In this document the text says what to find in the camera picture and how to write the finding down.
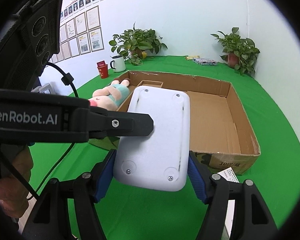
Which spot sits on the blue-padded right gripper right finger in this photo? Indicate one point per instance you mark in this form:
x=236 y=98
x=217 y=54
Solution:
x=199 y=176

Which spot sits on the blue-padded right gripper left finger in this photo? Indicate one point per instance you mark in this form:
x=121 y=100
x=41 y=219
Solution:
x=103 y=175

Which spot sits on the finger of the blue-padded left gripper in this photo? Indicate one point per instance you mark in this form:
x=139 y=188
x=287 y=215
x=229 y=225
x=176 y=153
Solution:
x=104 y=123

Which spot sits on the pink pig plush toy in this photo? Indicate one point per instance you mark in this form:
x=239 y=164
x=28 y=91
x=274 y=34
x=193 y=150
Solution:
x=111 y=96

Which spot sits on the white plastic device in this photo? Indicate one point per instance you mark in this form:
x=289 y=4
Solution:
x=160 y=160

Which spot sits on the person's left hand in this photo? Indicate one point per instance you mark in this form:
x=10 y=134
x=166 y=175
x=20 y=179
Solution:
x=13 y=194

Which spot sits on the large brown cardboard box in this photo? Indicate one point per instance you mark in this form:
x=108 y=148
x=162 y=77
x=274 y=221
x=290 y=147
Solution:
x=221 y=135

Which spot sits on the red paper cup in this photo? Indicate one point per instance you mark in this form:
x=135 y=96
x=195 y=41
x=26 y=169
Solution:
x=102 y=69

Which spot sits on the white enamel mug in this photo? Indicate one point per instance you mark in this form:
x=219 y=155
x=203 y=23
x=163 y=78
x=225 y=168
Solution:
x=117 y=64

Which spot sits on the green table cloth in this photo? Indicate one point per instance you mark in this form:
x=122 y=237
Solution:
x=129 y=212

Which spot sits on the left potted green plant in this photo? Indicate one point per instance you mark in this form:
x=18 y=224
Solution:
x=133 y=44

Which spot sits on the potted green plant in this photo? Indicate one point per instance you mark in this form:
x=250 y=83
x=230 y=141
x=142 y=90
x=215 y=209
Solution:
x=133 y=44
x=239 y=53

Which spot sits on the yellow paper packet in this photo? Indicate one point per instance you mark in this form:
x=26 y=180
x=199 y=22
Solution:
x=192 y=57

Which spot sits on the patterned tissue packet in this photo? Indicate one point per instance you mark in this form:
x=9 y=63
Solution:
x=205 y=62

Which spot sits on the right potted green plant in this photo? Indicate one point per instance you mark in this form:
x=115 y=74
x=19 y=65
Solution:
x=239 y=53

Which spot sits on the black camera box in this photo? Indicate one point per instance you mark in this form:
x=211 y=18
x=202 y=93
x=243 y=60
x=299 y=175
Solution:
x=28 y=40

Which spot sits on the wall document frames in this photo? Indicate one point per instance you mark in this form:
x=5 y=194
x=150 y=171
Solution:
x=87 y=26

